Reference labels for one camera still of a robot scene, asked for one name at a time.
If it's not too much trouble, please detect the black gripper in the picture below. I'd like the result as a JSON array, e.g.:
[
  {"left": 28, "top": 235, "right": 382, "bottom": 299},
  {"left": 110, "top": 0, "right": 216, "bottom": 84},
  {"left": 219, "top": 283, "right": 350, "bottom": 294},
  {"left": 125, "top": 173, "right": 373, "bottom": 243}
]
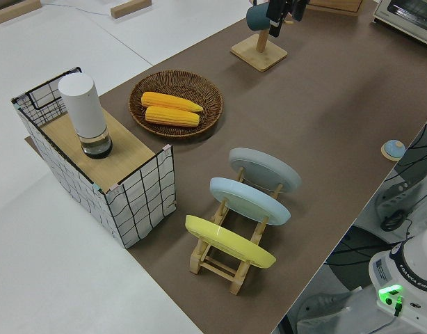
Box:
[{"left": 267, "top": 0, "right": 310, "bottom": 39}]

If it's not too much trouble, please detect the gray plate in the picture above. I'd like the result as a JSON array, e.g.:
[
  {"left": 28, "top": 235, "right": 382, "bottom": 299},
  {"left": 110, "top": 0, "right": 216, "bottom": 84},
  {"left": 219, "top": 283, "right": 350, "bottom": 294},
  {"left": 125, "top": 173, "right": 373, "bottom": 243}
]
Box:
[{"left": 228, "top": 147, "right": 302, "bottom": 195}]

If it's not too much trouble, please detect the light blue plate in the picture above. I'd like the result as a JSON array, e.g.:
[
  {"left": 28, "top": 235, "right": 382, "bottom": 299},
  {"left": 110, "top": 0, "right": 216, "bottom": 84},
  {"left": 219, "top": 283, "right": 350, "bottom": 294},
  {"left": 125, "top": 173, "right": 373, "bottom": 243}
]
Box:
[{"left": 209, "top": 177, "right": 291, "bottom": 227}]

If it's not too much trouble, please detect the yellow plate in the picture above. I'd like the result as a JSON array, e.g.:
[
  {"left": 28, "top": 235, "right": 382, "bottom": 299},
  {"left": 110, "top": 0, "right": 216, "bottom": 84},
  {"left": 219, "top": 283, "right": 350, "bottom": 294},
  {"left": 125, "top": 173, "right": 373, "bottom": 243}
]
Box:
[{"left": 184, "top": 214, "right": 277, "bottom": 271}]

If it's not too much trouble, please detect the low wooden plate rack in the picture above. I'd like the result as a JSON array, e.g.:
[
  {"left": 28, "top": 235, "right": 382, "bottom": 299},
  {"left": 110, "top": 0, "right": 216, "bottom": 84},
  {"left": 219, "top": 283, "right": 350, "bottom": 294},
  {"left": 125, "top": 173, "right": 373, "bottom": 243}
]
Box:
[{"left": 188, "top": 166, "right": 284, "bottom": 296}]

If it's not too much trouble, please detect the dark teal mug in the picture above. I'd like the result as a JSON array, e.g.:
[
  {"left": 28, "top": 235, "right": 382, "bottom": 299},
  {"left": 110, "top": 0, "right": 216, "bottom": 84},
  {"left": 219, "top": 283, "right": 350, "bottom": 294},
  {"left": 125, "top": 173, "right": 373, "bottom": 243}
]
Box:
[{"left": 245, "top": 3, "right": 273, "bottom": 31}]

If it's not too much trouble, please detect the wooden mug tree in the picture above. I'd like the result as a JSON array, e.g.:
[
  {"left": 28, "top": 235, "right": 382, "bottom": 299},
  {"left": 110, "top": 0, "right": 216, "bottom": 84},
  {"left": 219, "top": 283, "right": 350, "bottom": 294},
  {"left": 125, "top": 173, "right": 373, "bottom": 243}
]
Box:
[{"left": 229, "top": 13, "right": 289, "bottom": 73}]

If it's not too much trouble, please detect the wooden cabinet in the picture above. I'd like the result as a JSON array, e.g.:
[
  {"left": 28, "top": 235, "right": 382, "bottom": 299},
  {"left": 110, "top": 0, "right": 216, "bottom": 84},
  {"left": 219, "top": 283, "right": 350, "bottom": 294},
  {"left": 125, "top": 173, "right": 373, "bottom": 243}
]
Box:
[{"left": 309, "top": 0, "right": 364, "bottom": 17}]

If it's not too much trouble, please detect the brown table mat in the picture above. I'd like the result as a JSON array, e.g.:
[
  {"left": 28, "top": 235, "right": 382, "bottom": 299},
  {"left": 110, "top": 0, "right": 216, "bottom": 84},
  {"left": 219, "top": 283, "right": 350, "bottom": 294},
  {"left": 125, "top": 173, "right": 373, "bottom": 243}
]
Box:
[{"left": 24, "top": 0, "right": 427, "bottom": 334}]

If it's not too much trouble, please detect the cream toaster oven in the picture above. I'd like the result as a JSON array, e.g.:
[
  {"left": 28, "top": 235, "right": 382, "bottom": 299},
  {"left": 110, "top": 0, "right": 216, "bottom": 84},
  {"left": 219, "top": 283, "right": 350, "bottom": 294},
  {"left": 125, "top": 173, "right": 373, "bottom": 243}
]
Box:
[{"left": 371, "top": 0, "right": 427, "bottom": 49}]

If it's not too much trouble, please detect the round brown wicker basket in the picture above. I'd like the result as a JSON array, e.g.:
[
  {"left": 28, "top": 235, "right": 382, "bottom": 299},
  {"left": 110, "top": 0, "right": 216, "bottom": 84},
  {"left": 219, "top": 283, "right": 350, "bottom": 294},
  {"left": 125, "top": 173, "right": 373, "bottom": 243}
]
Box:
[{"left": 129, "top": 70, "right": 224, "bottom": 139}]

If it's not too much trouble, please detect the yellow corn cob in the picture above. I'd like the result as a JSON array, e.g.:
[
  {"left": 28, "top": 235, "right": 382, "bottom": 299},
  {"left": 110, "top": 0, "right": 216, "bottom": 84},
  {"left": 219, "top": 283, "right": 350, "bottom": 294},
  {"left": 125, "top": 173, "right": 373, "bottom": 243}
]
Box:
[
  {"left": 144, "top": 105, "right": 201, "bottom": 128},
  {"left": 140, "top": 91, "right": 204, "bottom": 113}
]

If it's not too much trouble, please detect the light wooden block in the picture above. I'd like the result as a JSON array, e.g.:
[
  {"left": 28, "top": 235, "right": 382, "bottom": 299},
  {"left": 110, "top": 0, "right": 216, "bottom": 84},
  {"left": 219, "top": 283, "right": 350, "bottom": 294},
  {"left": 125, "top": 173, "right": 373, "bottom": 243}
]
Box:
[
  {"left": 110, "top": 0, "right": 152, "bottom": 19},
  {"left": 0, "top": 0, "right": 43, "bottom": 25}
]

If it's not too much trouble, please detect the small blue cup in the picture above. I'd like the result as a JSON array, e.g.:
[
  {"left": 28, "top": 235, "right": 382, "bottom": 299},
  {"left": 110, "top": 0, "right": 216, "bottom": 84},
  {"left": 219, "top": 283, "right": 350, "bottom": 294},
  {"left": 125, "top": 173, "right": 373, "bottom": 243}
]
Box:
[{"left": 380, "top": 138, "right": 406, "bottom": 161}]

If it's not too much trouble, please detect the light wooden shelf board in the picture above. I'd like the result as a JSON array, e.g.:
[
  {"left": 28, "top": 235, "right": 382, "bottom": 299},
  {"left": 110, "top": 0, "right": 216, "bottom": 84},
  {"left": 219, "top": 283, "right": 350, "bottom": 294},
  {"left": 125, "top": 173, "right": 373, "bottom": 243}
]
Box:
[{"left": 39, "top": 109, "right": 156, "bottom": 186}]

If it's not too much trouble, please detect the white cylindrical bottle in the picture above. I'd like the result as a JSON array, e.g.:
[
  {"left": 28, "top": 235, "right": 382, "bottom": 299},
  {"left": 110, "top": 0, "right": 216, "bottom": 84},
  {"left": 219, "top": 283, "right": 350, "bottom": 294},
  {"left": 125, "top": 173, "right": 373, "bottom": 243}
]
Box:
[{"left": 58, "top": 73, "right": 114, "bottom": 160}]

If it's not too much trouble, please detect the coiled black cable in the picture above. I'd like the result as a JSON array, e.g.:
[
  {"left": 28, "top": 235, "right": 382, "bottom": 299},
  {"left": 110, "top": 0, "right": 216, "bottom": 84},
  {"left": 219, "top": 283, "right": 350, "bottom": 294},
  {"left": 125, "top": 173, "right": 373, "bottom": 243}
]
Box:
[{"left": 380, "top": 208, "right": 408, "bottom": 232}]

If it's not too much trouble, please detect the black wire basket, grid fabric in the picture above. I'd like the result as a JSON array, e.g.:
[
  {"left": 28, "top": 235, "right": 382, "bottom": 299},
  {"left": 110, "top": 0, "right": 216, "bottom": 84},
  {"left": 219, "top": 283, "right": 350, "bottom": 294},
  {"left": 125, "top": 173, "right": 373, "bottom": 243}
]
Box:
[{"left": 10, "top": 65, "right": 176, "bottom": 250}]

